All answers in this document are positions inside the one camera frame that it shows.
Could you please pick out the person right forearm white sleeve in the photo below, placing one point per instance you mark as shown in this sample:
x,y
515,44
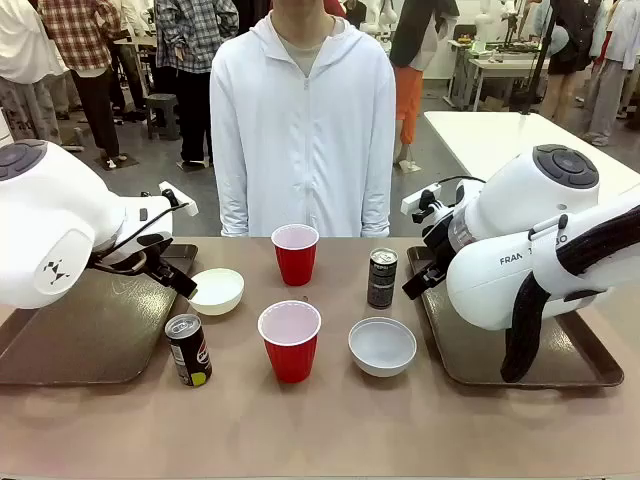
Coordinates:
x,y
234,200

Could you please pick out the grey plastic stool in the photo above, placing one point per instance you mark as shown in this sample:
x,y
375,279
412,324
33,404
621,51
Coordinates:
x,y
163,115

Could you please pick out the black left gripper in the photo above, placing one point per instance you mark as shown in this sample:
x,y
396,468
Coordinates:
x,y
154,252

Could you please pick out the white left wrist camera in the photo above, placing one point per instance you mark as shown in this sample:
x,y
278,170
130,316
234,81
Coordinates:
x,y
181,200

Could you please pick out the bystander in orange shorts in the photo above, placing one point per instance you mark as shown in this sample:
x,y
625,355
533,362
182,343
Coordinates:
x,y
410,85

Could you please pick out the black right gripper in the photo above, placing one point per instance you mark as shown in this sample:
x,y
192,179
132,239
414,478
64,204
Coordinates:
x,y
439,245

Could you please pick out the bystander in dark top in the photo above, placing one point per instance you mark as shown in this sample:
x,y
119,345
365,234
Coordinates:
x,y
565,60

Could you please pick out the bystander in grey trousers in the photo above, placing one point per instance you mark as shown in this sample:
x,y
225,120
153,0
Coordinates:
x,y
612,65

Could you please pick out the bystander in red plaid shirt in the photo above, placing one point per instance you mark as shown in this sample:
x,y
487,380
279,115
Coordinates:
x,y
85,40

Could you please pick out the person in white hoodie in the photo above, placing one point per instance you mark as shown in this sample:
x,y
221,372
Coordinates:
x,y
300,140

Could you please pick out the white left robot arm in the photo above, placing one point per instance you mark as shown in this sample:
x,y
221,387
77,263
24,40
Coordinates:
x,y
55,220

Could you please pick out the white plastic bowl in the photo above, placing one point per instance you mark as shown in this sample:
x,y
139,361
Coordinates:
x,y
382,347
217,292

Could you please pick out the white workbench with equipment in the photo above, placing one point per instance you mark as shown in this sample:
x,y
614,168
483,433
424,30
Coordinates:
x,y
480,65

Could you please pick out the white mannequin figures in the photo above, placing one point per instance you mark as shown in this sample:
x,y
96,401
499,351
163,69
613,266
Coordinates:
x,y
377,15

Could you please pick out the brown plastic tray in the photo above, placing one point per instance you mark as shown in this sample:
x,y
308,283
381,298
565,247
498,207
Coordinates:
x,y
475,352
100,325

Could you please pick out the person left forearm white sleeve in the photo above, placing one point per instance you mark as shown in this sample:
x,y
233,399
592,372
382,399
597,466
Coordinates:
x,y
376,200

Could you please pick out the bystander in grey plaid shirt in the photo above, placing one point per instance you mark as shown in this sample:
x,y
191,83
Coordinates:
x,y
195,35

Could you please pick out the black tripod pole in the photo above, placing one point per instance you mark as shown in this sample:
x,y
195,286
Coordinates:
x,y
537,65

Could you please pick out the black can grey print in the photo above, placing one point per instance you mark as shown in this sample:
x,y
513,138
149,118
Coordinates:
x,y
382,282

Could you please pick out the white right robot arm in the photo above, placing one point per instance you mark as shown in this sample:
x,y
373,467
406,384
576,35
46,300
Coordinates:
x,y
505,220

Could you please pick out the red plastic cup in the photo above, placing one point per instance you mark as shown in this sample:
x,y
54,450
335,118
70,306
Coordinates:
x,y
295,260
290,350

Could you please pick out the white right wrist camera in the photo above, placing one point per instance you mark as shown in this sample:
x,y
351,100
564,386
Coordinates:
x,y
420,199

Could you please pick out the black can red logo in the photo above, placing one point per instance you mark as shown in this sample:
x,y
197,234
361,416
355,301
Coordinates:
x,y
189,352

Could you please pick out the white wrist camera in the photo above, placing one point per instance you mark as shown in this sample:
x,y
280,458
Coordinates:
x,y
181,200
420,199

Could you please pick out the large white table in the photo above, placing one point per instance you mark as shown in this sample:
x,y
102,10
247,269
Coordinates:
x,y
480,140

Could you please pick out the bystander in white shirt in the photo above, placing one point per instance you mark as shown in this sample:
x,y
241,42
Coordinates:
x,y
22,60

